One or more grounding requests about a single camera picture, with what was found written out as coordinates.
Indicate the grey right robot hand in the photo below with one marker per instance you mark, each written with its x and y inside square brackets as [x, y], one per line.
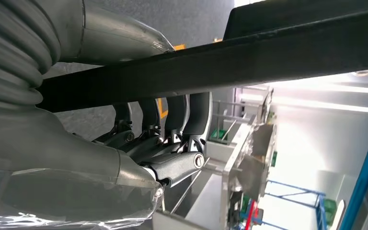
[60, 177]

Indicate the stainless steel workbench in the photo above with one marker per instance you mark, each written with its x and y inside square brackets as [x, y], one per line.
[209, 203]

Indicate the green plastic bin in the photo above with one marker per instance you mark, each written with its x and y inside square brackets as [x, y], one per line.
[330, 211]
[219, 135]

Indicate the thin blue tube frame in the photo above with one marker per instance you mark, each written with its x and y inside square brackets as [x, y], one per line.
[320, 209]

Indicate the blue rack frame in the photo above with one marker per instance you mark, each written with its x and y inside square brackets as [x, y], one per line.
[361, 184]

